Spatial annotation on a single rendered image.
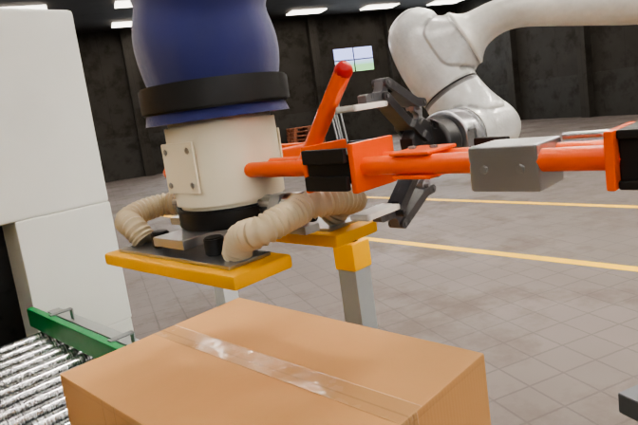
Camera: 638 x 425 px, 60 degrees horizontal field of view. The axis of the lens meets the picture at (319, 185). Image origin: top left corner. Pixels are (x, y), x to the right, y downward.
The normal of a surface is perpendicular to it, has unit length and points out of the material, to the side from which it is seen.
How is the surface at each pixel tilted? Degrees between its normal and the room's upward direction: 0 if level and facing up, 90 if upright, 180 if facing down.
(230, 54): 89
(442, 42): 75
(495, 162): 90
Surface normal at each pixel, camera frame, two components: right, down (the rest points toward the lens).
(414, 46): -0.46, -0.03
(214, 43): 0.13, -0.07
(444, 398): 0.71, 0.00
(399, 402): -0.14, -0.98
